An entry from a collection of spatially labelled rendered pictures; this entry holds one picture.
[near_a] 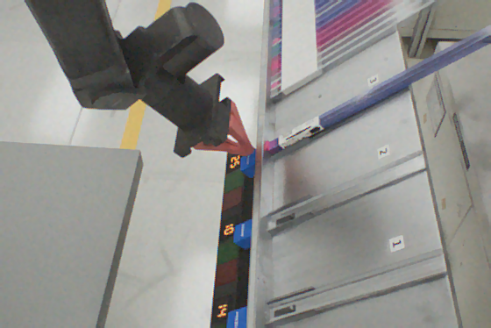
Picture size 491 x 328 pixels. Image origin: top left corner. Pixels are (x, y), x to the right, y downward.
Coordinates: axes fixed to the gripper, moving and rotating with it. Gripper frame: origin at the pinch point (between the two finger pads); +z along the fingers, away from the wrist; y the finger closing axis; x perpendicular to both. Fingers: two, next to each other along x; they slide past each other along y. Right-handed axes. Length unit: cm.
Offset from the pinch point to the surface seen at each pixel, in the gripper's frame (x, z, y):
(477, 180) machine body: -18.7, 30.0, 4.3
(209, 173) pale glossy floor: 58, 44, 51
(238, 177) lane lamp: 3.8, 2.8, -1.1
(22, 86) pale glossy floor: 107, -1, 84
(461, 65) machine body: -20.7, 32.0, 30.1
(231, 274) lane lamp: 3.7, 2.7, -15.8
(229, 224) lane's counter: 4.7, 2.8, -8.4
